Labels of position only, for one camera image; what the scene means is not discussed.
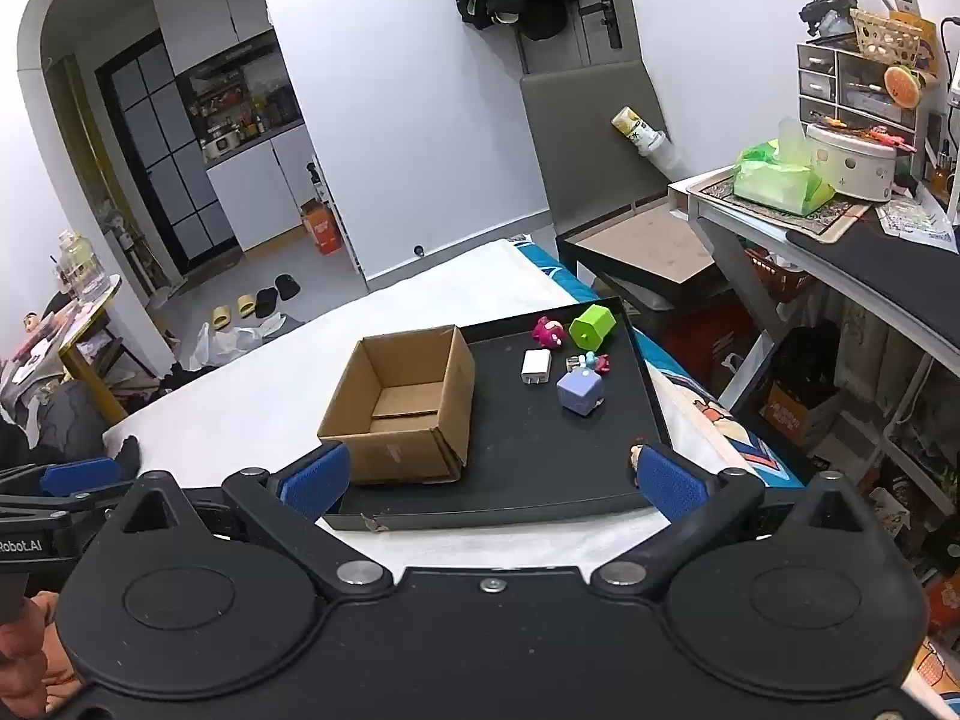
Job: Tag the black tray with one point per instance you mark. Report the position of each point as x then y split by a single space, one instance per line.
547 457

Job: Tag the orange carton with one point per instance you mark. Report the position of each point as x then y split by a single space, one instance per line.
322 229

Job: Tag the white wall cabinet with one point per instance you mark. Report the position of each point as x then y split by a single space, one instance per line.
210 11

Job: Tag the white base cabinet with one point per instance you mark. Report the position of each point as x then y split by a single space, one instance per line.
259 191

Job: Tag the glass jar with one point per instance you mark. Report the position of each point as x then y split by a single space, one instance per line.
81 266

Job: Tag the orange printed cardboard box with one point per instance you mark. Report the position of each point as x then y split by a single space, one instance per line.
787 416

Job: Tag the grey drawer organiser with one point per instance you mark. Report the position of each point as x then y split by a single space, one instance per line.
847 82

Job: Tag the white round tin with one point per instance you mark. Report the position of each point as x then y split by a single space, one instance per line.
851 161

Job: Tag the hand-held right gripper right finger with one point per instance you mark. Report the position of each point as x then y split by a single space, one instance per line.
671 484

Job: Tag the row of kitchen jars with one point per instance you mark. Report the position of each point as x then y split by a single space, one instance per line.
240 112

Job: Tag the woven basket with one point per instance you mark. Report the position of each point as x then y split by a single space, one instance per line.
885 37

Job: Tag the person's left hand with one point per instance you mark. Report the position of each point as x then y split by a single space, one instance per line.
26 660

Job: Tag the green tissue pack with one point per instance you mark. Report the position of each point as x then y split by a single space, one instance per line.
776 180

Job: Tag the black bag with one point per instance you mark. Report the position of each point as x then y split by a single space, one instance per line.
806 364

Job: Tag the purple cube toy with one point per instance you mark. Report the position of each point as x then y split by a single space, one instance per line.
580 391

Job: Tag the yellow side table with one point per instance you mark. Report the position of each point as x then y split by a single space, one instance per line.
79 356

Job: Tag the patterned desk mat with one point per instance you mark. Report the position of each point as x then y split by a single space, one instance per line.
817 221

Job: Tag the red box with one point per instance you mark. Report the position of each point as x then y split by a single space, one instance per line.
709 345

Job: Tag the white desk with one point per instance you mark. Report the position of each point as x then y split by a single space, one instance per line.
720 236

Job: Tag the black square side table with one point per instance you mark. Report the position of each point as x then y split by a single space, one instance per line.
645 244

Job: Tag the orange plastic basket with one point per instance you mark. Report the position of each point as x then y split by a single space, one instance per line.
776 277

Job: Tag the green hexagonal box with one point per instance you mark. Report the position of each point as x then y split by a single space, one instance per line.
592 327

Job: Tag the white cylindrical canister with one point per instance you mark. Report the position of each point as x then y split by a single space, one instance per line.
641 136

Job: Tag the white plastic bag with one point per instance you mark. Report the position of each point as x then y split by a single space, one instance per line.
221 345

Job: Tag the grey padded chair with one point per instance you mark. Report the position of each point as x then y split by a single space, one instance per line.
585 142

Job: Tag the black framed glass door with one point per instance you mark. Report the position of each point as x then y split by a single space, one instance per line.
161 157

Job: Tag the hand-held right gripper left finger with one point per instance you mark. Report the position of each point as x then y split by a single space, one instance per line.
319 476

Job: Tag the small red teal figurine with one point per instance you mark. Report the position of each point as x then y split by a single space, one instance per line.
595 364

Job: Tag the pink bear figurine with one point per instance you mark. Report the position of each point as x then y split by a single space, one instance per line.
548 333

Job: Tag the white charger plug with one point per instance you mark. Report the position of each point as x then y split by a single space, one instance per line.
537 367

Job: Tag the black slipper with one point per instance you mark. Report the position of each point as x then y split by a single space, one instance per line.
266 302
287 286

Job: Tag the dark clothing pile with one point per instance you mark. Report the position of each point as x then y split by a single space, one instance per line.
67 420

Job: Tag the black mouse pad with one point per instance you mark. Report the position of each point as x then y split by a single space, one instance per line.
885 270

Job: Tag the brown cardboard box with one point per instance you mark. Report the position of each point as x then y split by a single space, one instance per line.
397 397

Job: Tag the yellow slipper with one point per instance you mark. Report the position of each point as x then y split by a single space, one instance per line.
246 306
221 317

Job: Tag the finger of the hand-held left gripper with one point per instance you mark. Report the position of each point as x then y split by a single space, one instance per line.
79 476

